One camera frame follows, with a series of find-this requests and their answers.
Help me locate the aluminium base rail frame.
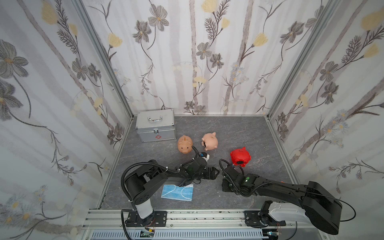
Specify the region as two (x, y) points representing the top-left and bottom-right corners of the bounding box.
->
(78, 210), (334, 240)

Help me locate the blue surgical face mask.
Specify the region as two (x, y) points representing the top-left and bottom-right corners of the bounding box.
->
(161, 184), (194, 202)

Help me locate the tan piggy bank front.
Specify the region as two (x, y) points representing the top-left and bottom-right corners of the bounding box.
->
(177, 135), (193, 154)

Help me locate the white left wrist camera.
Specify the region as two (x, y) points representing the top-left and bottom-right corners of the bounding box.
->
(200, 152), (210, 162)

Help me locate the black corrugated left cable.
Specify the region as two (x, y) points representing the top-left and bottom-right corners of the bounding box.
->
(120, 161), (169, 240)

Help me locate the red piggy bank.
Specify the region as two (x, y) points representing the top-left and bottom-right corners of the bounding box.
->
(230, 147), (252, 168)

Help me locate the small green circuit board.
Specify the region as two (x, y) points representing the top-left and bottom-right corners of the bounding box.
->
(140, 229), (155, 238)

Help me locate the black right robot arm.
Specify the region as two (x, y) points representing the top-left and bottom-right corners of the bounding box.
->
(220, 164), (343, 235)

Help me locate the silver metal first aid case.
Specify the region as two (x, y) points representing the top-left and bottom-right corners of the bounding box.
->
(136, 109), (176, 143)

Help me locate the pink piggy bank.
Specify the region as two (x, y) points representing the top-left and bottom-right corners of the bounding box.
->
(202, 132), (219, 151)

